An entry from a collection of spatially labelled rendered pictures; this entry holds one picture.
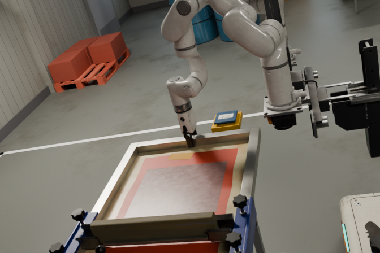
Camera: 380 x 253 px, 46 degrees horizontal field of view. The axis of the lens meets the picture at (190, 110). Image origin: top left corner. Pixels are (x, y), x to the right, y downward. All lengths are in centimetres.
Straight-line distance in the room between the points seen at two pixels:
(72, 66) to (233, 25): 489
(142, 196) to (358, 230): 113
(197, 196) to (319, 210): 143
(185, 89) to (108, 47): 483
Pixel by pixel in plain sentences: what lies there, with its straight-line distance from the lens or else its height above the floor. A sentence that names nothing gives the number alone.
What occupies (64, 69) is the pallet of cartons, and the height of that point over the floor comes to 30.
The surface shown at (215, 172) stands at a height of 96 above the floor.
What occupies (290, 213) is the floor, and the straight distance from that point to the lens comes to 293.
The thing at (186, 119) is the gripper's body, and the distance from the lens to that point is 181.
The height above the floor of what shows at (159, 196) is 96.
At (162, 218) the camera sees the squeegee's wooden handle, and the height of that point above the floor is 106.
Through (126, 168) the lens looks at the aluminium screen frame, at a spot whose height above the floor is 98.
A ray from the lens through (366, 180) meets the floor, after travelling 312.
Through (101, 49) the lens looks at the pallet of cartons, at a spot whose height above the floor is 32.
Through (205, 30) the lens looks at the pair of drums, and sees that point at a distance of 652.
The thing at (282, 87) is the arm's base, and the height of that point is 122.
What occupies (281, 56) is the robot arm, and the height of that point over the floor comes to 133.
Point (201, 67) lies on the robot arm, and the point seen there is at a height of 128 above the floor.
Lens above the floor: 188
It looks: 24 degrees down
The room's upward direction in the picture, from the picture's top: 16 degrees counter-clockwise
